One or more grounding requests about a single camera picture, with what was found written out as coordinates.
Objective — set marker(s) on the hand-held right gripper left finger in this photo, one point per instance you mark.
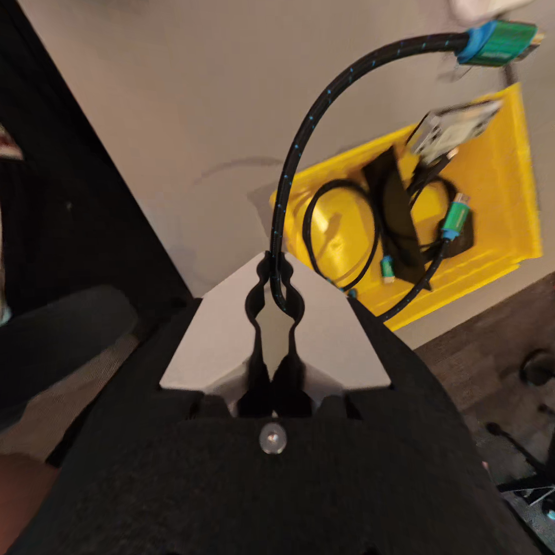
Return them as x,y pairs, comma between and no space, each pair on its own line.
212,347

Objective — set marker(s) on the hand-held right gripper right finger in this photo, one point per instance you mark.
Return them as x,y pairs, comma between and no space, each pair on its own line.
342,347

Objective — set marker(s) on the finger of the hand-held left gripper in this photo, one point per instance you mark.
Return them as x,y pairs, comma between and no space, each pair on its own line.
485,8

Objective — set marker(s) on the black silver video switch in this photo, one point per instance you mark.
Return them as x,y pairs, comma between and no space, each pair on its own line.
455,125

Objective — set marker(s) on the yellow plastic bin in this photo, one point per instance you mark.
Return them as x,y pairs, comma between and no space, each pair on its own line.
490,182

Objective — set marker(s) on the black bin divider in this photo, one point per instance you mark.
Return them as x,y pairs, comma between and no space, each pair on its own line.
394,208

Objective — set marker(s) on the black office chair base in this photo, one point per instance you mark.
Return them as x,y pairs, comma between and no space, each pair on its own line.
535,368

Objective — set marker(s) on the person's dark clothing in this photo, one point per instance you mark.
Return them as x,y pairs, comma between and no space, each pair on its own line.
65,216

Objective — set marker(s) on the person's bare leg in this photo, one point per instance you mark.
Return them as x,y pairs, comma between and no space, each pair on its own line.
21,511

